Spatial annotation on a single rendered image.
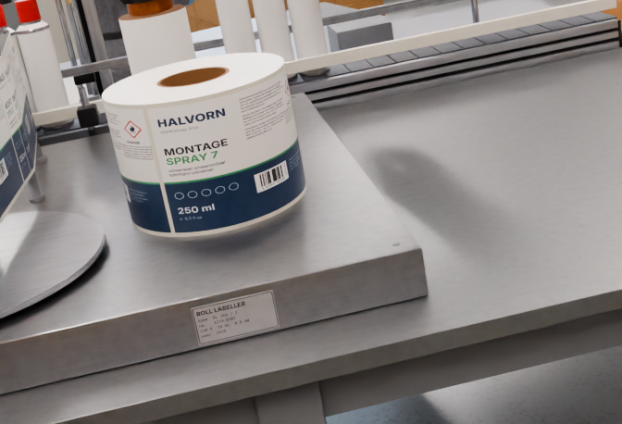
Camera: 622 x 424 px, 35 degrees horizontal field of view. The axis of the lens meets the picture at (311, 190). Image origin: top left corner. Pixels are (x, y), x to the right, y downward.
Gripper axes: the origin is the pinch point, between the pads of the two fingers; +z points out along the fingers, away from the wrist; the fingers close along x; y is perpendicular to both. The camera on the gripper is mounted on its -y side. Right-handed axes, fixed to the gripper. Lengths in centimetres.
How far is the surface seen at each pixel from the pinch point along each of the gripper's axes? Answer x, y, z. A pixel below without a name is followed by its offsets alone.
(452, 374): 3, 81, 27
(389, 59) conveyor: 10.3, 1.5, 9.3
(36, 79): -43, 3, 30
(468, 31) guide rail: 20.4, 4.3, 0.5
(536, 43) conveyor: 31.7, 5.6, -1.4
